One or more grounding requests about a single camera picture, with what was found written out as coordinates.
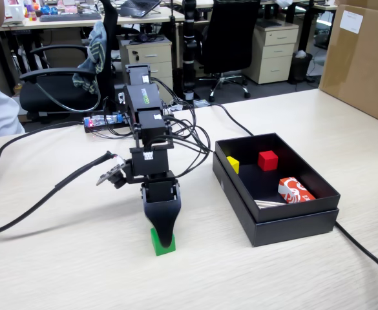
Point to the green wooden cube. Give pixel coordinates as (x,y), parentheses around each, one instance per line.
(156,246)

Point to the black cardboard box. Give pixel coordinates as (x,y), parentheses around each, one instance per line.
(298,211)

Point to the blue round toy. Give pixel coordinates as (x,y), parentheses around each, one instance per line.
(48,10)

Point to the black waste bin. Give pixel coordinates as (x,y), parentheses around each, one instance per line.
(301,68)

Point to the black open box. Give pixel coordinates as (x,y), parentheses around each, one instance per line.
(292,231)

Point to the black computer keyboard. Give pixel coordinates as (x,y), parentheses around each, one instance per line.
(69,16)

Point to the grey striped towel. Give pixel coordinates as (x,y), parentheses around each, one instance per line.
(95,48)

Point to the black laptop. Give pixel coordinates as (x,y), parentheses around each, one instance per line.
(138,7)

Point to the black gripper motor block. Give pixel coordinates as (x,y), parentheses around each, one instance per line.
(159,192)

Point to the beige office desk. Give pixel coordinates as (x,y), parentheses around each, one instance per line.
(127,20)

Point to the yellow wooden cube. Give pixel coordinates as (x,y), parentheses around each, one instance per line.
(234,165)

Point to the white shipping label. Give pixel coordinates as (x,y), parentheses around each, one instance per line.
(351,22)

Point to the yellow red small bottle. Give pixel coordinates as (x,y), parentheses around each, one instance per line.
(32,14)

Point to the black mesh office chair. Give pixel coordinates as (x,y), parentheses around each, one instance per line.
(227,38)

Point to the large brown cardboard box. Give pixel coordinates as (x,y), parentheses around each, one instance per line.
(360,71)

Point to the black office chair with armrests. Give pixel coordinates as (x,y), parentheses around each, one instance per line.
(59,93)

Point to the silver metal piece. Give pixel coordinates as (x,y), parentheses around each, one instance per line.
(269,203)

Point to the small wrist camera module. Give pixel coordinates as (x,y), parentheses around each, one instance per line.
(112,176)

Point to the beige drawer cabinet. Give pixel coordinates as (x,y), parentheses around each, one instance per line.
(156,55)
(272,68)

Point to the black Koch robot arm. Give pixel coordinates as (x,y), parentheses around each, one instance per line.
(143,97)

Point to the red wooden cube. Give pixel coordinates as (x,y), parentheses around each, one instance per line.
(268,161)

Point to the orange white printed carton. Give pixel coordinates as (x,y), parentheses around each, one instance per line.
(295,190)

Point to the controller board with lights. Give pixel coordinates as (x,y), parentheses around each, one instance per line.
(101,121)

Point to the black vertical pole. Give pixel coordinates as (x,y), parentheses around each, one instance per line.
(188,48)

